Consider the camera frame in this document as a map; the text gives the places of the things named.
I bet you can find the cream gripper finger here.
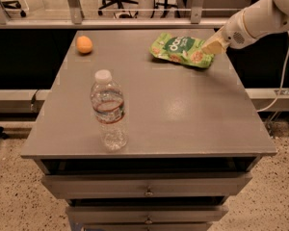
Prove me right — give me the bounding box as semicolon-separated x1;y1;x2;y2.
201;38;229;54

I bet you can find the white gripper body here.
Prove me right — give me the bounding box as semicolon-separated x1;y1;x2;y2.
222;12;256;49

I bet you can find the green rice chip bag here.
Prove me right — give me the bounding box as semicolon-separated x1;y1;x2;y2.
149;33;214;68

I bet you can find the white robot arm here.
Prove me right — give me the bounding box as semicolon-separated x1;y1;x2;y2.
201;0;289;54

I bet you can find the clear plastic water bottle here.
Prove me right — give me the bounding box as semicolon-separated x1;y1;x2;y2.
91;69;128;151

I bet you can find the grey drawer cabinet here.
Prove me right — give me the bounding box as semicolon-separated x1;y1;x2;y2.
22;30;276;231

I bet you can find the orange fruit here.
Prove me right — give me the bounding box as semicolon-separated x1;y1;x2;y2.
76;36;92;54

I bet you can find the upper grey drawer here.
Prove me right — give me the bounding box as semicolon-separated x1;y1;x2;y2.
41;172;252;199

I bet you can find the grey drawer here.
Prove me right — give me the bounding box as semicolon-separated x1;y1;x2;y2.
41;172;252;199
66;206;228;224

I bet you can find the lower grey drawer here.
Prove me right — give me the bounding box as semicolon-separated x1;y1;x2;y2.
66;206;228;224

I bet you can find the white cable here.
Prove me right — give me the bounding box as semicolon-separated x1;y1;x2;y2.
255;31;289;114

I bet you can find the metal railing frame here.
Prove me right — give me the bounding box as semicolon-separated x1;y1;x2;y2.
0;0;249;30

